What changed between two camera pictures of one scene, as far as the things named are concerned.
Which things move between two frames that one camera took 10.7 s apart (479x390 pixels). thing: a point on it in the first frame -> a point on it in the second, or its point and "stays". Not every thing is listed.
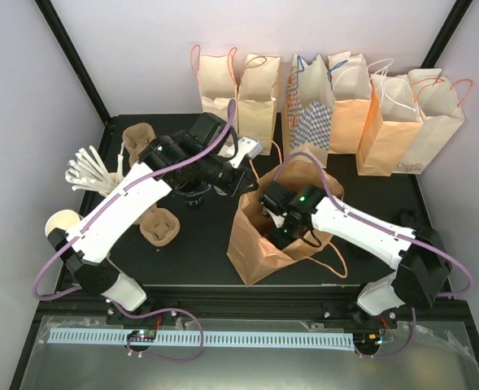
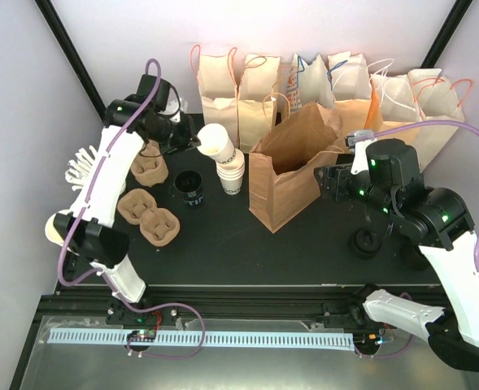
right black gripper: (279, 240) -> (333, 172)
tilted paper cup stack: (63, 219) stays
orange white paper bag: (351, 97) stays
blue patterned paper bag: (310, 104) stays
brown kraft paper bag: (253, 249) -> (285, 165)
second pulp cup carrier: (159, 225) stays
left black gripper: (236, 188) -> (189, 140)
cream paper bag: (256, 99) stays
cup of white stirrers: (89, 172) stays
